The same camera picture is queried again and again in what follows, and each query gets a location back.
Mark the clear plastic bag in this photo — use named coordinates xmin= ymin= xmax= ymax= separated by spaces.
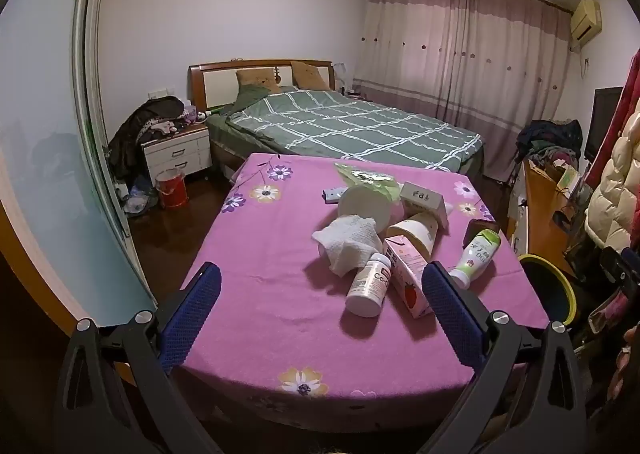
xmin=122 ymin=184 xmax=158 ymax=212

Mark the white bottle with green cap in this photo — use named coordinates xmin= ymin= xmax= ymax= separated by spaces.
xmin=449 ymin=229 xmax=501 ymax=290

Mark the white nightstand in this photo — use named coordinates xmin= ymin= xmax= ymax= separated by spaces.
xmin=141 ymin=123 xmax=213 ymax=180

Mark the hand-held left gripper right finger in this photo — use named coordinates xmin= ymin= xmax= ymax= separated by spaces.
xmin=420 ymin=261 xmax=587 ymax=454

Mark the cream puffer jacket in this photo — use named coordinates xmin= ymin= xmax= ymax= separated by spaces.
xmin=585 ymin=99 xmax=640 ymax=247

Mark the brown pillow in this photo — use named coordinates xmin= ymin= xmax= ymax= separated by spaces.
xmin=291 ymin=61 xmax=326 ymax=88
xmin=236 ymin=68 xmax=280 ymax=94

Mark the black television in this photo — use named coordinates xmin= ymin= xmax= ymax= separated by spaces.
xmin=584 ymin=86 xmax=625 ymax=162

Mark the pink strawberry milk carton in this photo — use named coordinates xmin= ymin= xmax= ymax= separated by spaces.
xmin=382 ymin=234 xmax=435 ymax=320

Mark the wooden desk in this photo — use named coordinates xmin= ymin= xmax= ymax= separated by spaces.
xmin=507 ymin=159 xmax=591 ymax=275

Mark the green printed box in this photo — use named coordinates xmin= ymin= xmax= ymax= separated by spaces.
xmin=557 ymin=167 xmax=581 ymax=195

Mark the white bowl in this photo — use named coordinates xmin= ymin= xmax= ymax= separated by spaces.
xmin=338 ymin=184 xmax=393 ymax=235

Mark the white tissue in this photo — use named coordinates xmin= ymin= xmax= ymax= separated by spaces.
xmin=311 ymin=215 xmax=382 ymax=277

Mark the green plaid duvet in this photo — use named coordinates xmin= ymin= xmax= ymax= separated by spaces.
xmin=225 ymin=89 xmax=483 ymax=172

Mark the wooden bed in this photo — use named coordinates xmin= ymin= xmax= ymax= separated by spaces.
xmin=188 ymin=59 xmax=486 ymax=180

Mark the green pillow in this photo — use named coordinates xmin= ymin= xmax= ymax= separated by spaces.
xmin=234 ymin=84 xmax=273 ymax=112

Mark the pink white curtain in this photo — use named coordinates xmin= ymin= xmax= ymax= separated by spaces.
xmin=352 ymin=0 xmax=573 ymax=180

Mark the green plastic bag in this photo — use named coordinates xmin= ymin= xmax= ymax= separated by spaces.
xmin=334 ymin=161 xmax=401 ymax=207

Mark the black bin with yellow rim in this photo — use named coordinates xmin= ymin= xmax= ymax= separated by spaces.
xmin=517 ymin=254 xmax=578 ymax=330

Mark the mixed clothes heap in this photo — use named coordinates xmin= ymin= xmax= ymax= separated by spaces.
xmin=515 ymin=119 xmax=583 ymax=167

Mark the beige air conditioner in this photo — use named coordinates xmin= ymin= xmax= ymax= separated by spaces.
xmin=570 ymin=0 xmax=602 ymax=42

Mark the white printed box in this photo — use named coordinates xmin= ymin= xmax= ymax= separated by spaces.
xmin=399 ymin=181 xmax=450 ymax=230

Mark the sliding wardrobe door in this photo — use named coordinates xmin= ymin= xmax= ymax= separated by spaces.
xmin=0 ymin=0 xmax=156 ymax=330

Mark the pink floral tablecloth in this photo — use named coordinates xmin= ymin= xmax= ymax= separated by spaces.
xmin=172 ymin=153 xmax=551 ymax=430

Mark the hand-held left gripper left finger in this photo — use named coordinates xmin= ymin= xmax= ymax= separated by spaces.
xmin=54 ymin=261 xmax=222 ymax=454

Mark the dark clothes pile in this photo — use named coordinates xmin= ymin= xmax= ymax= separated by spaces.
xmin=107 ymin=95 xmax=188 ymax=180

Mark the red bucket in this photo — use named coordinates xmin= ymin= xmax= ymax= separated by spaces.
xmin=155 ymin=168 xmax=189 ymax=210

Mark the white pill bottle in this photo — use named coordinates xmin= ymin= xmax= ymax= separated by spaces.
xmin=345 ymin=253 xmax=392 ymax=318

